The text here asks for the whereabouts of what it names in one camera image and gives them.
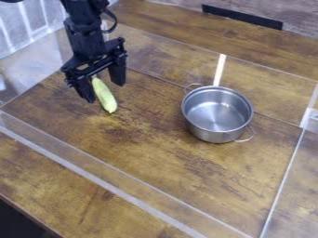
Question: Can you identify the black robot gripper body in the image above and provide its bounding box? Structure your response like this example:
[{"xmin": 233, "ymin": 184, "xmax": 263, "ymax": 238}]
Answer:
[{"xmin": 61, "ymin": 19, "xmax": 126, "ymax": 86}]

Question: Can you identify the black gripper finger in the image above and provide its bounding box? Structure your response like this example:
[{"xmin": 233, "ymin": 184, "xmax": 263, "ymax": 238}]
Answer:
[
  {"xmin": 108, "ymin": 58, "xmax": 126, "ymax": 86},
  {"xmin": 73, "ymin": 77, "xmax": 96, "ymax": 103}
]

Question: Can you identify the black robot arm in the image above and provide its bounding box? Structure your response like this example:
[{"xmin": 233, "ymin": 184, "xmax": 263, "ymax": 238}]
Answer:
[{"xmin": 60, "ymin": 0, "xmax": 128, "ymax": 103}]

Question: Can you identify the stainless steel pot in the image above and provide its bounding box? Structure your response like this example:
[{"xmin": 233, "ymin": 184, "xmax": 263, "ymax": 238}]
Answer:
[{"xmin": 181, "ymin": 83, "xmax": 256, "ymax": 143}]

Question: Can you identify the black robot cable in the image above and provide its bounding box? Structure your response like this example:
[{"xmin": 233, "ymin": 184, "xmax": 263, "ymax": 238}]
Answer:
[{"xmin": 100, "ymin": 7, "xmax": 118, "ymax": 34}]

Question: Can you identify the black wall strip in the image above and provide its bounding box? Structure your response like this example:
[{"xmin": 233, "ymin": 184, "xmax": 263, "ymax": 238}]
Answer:
[{"xmin": 201, "ymin": 4, "xmax": 283, "ymax": 30}]

